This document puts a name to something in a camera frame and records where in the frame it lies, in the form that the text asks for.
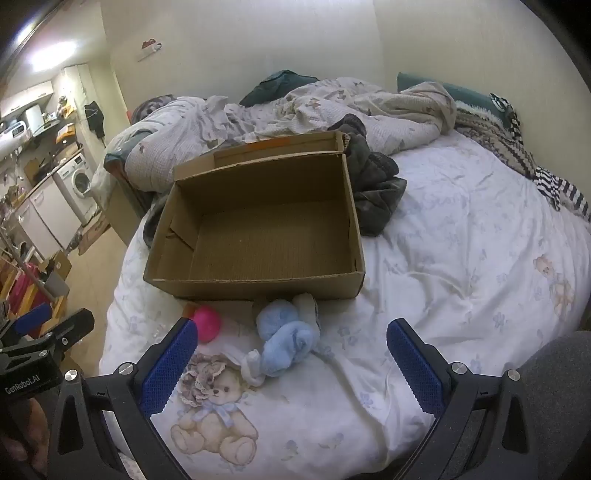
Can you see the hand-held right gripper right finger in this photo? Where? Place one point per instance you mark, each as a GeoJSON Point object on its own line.
{"type": "Point", "coordinates": [413, 364]}

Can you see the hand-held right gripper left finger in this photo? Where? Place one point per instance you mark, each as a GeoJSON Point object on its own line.
{"type": "Point", "coordinates": [168, 364]}

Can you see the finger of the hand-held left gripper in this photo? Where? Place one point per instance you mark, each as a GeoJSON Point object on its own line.
{"type": "Point", "coordinates": [33, 316]}
{"type": "Point", "coordinates": [71, 325]}

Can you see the pink ball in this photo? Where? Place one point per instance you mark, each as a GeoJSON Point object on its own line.
{"type": "Point", "coordinates": [207, 324]}

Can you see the white fluffy sock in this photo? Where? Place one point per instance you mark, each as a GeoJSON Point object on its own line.
{"type": "Point", "coordinates": [254, 369]}

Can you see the brown cardboard box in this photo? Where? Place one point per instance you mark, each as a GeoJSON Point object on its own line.
{"type": "Point", "coordinates": [258, 230]}

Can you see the person's left hand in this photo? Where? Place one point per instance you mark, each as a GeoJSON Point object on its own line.
{"type": "Point", "coordinates": [37, 424]}

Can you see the pink suitcase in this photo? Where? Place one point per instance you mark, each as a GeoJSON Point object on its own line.
{"type": "Point", "coordinates": [23, 286]}

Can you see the small cardboard box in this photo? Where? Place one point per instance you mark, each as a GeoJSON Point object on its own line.
{"type": "Point", "coordinates": [59, 272]}

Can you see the white cabinet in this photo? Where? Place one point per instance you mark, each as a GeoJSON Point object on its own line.
{"type": "Point", "coordinates": [44, 217]}

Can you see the white washing machine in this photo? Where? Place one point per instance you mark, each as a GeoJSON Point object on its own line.
{"type": "Point", "coordinates": [78, 182]}

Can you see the dark green jacket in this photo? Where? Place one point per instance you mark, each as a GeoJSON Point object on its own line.
{"type": "Point", "coordinates": [376, 184]}

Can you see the white kitchen appliance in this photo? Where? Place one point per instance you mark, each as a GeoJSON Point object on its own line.
{"type": "Point", "coordinates": [16, 129]}

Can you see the black hanging cloth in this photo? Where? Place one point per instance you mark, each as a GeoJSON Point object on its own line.
{"type": "Point", "coordinates": [95, 117]}

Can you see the grey patterned pillow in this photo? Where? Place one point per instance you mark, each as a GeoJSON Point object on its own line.
{"type": "Point", "coordinates": [150, 107]}

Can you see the striped knit blanket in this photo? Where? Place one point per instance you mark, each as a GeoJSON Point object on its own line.
{"type": "Point", "coordinates": [508, 138]}

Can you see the teal pillow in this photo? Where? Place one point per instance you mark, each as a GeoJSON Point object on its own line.
{"type": "Point", "coordinates": [471, 94]}

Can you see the floral print quilt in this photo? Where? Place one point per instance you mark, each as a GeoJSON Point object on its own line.
{"type": "Point", "coordinates": [286, 110]}

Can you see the dark teal cloth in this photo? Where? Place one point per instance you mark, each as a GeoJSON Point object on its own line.
{"type": "Point", "coordinates": [272, 85]}

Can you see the red and white wall fixture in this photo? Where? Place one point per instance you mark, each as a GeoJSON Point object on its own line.
{"type": "Point", "coordinates": [151, 46]}

